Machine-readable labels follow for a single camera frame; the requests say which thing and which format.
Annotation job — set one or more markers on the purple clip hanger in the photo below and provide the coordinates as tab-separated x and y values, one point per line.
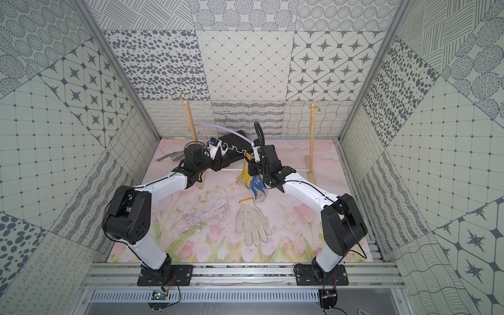
228	132

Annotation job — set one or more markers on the perforated cable tray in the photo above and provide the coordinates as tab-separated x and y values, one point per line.
203	295

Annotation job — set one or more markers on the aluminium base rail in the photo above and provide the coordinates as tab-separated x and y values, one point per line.
124	276

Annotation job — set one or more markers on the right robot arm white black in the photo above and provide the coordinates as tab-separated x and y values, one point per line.
343	226

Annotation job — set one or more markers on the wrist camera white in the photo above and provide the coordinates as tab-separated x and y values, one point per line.
258	153
215	148

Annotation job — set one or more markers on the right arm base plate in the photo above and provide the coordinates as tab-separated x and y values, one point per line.
313	275

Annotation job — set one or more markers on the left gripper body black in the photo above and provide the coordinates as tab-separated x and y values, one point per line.
222	156

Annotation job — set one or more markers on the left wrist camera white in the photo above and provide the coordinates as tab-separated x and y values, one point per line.
215	148

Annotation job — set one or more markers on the wooden drying rack frame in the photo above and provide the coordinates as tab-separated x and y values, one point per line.
308	158

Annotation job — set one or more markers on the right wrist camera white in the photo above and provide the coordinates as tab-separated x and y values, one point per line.
258	153

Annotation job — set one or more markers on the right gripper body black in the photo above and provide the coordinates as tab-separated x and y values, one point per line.
265	170

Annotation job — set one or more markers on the white work glove yellow cuff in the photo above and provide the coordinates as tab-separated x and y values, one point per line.
251	223

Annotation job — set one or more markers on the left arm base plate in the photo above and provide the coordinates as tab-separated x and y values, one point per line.
180	275

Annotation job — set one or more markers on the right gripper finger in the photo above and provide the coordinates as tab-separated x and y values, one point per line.
254	170
252	161

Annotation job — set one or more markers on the black plastic tool case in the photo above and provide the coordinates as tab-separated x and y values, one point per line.
232	139

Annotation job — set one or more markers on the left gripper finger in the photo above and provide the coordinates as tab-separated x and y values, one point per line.
230	154
226	161

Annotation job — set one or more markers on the yellow dotted work glove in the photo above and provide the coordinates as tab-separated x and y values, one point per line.
245	178

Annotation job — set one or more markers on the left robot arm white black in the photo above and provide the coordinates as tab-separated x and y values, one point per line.
128	214

